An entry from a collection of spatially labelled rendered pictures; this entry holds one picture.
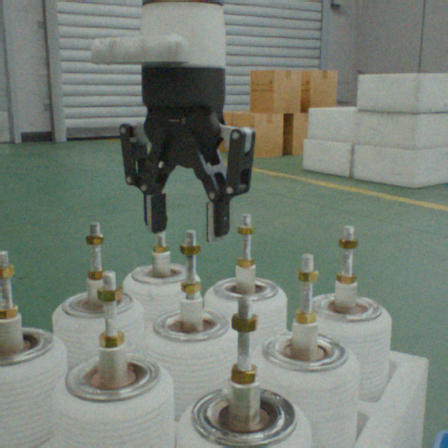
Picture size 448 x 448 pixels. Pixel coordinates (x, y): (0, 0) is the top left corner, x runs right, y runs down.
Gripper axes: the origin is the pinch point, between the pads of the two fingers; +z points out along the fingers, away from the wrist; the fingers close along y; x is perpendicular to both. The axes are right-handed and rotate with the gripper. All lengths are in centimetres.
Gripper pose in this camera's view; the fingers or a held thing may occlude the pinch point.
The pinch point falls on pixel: (185, 223)
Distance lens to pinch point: 54.7
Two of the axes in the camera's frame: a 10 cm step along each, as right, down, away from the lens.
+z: 0.0, 9.7, 2.2
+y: -8.5, -1.2, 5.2
